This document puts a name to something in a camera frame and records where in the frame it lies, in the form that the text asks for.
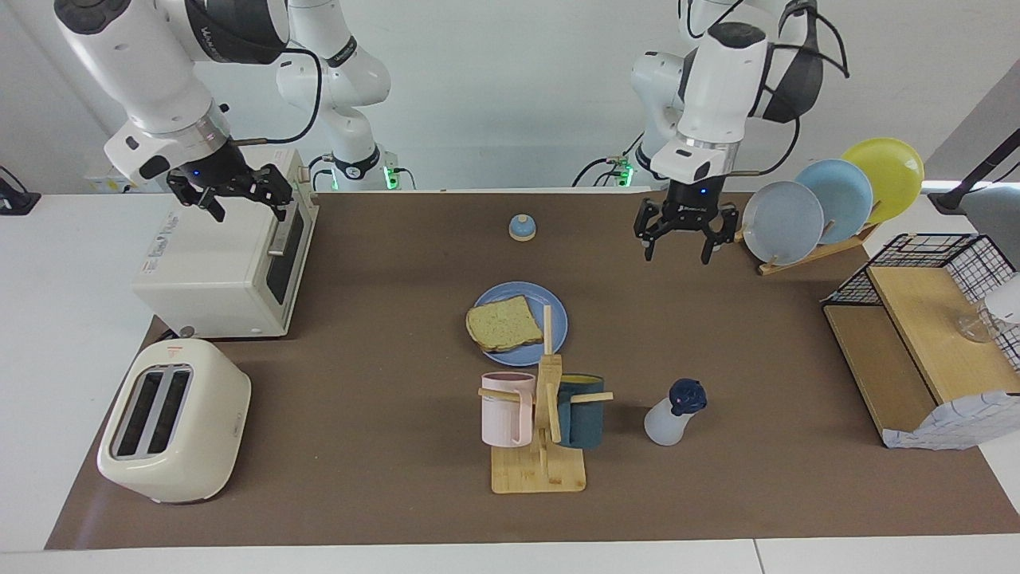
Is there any toasted bread slice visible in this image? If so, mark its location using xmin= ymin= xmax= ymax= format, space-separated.
xmin=465 ymin=295 xmax=545 ymax=354

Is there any translucent seasoning bottle blue cap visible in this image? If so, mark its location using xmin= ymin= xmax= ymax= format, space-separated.
xmin=644 ymin=378 xmax=708 ymax=447

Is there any grey round plate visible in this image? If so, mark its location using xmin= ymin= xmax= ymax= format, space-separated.
xmin=742 ymin=181 xmax=826 ymax=266

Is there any wooden plate rack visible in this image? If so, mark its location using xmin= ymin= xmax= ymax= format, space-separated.
xmin=732 ymin=199 xmax=881 ymax=277

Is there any light blue round plate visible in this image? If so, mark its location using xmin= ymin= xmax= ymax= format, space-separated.
xmin=795 ymin=159 xmax=875 ymax=246

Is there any yellow round plate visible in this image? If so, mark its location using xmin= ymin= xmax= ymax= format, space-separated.
xmin=841 ymin=137 xmax=925 ymax=226

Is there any white toaster oven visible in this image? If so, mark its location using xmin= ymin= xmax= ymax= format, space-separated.
xmin=131 ymin=147 xmax=320 ymax=340

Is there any brown table mat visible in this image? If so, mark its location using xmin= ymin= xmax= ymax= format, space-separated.
xmin=44 ymin=191 xmax=1020 ymax=551

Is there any teal mug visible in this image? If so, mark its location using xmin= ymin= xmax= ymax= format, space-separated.
xmin=555 ymin=375 xmax=606 ymax=449

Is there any black table clamp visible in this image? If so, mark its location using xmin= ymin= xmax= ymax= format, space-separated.
xmin=0 ymin=166 xmax=42 ymax=216

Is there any pink ribbed mug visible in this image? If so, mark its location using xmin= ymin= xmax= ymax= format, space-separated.
xmin=481 ymin=372 xmax=536 ymax=448

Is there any cream two-slot toaster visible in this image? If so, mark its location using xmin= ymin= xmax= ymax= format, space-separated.
xmin=97 ymin=338 xmax=252 ymax=505

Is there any wooden shelf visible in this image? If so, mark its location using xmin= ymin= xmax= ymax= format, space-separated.
xmin=822 ymin=263 xmax=1020 ymax=447

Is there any wooden mug tree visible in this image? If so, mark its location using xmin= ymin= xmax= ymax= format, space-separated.
xmin=478 ymin=305 xmax=614 ymax=494

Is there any clear glass cup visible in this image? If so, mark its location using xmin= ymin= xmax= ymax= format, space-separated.
xmin=956 ymin=307 xmax=1006 ymax=344

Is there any white checked cloth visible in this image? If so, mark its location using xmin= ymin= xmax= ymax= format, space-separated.
xmin=881 ymin=391 xmax=1020 ymax=451

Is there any black left base cable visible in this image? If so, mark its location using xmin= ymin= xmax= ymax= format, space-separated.
xmin=572 ymin=128 xmax=648 ymax=189

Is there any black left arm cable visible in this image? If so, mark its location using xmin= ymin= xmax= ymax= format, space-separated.
xmin=729 ymin=0 xmax=850 ymax=176

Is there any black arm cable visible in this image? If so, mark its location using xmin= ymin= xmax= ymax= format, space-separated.
xmin=729 ymin=0 xmax=850 ymax=176
xmin=231 ymin=48 xmax=324 ymax=147

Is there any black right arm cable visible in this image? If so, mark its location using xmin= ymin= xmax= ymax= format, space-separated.
xmin=231 ymin=48 xmax=324 ymax=147

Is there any white wall outlet box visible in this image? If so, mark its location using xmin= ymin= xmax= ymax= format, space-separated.
xmin=85 ymin=171 xmax=170 ymax=195

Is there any black camera stand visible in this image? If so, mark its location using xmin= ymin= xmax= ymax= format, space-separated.
xmin=927 ymin=128 xmax=1020 ymax=216

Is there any black wire basket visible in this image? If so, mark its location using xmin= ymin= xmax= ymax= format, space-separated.
xmin=822 ymin=233 xmax=1020 ymax=375

